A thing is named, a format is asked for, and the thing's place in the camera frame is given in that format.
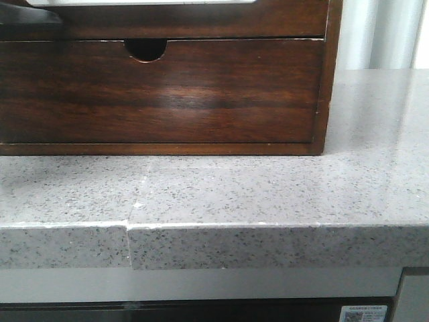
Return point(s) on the white QR code label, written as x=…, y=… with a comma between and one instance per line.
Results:
x=365, y=313

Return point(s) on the wooden drawer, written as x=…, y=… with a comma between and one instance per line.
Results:
x=199, y=91
x=225, y=20

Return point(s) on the dark appliance under counter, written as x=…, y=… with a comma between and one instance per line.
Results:
x=318, y=309

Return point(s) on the white curtain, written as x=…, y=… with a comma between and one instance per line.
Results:
x=383, y=35

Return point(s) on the dark wooden drawer cabinet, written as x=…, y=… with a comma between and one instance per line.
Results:
x=151, y=49

